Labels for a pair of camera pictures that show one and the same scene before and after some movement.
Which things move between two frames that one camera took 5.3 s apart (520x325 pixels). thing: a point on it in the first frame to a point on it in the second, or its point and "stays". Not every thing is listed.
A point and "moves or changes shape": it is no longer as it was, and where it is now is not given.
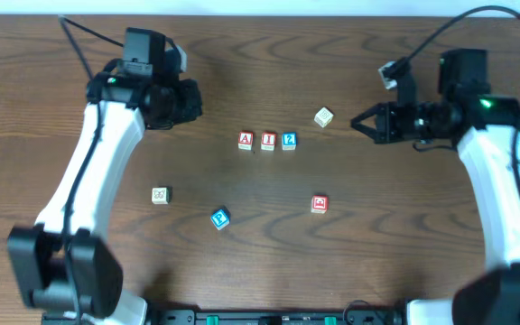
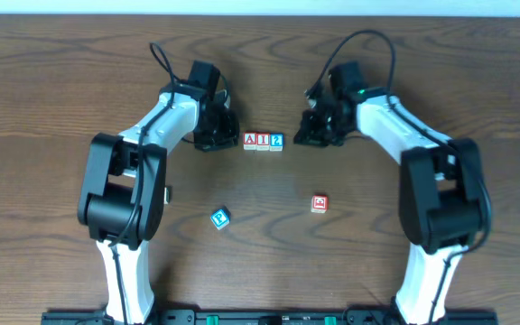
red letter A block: (246, 141) stays
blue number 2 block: (289, 141) to (276, 142)
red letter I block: (268, 141) moves or changes shape
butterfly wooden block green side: (162, 195) stays
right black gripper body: (385, 122) to (316, 128)
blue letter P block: (220, 218) stays
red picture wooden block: (320, 204) stays
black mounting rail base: (203, 316) stays
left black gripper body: (190, 101) to (218, 134)
